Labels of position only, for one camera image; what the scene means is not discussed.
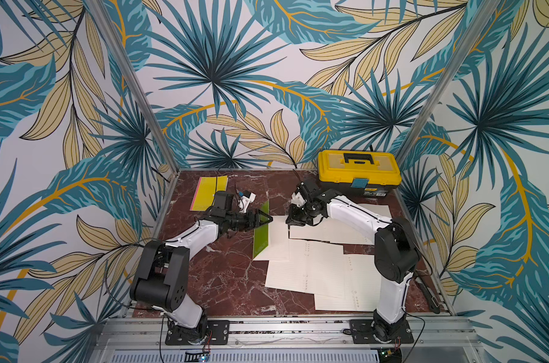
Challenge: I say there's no open lined notebook front right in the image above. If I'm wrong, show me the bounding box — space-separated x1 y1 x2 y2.
315 254 382 312

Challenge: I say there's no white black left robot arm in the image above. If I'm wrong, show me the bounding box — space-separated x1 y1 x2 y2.
130 207 273 344

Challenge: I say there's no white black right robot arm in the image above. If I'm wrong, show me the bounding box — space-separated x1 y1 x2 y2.
286 187 420 343

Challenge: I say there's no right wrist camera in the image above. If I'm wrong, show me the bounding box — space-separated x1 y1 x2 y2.
291 180 321 207

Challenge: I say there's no yellow black toolbox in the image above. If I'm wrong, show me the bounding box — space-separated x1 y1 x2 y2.
318 150 402 198

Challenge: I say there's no black utility knife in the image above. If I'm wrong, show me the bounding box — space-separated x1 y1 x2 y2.
413 272 441 314

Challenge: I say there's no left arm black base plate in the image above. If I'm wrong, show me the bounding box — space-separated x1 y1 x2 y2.
164 320 230 346

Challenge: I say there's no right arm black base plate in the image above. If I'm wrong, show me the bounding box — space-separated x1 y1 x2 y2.
349 319 415 344

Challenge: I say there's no open lined notebook back right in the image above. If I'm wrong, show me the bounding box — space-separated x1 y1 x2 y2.
290 219 374 246

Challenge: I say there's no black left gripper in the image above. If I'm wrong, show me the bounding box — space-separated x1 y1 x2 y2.
226 207 274 232

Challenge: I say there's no yellow notebook pink spine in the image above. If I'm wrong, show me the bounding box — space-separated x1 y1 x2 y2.
190 175 228 212

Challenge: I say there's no green cover notebook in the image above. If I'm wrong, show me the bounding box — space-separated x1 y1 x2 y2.
252 216 290 262

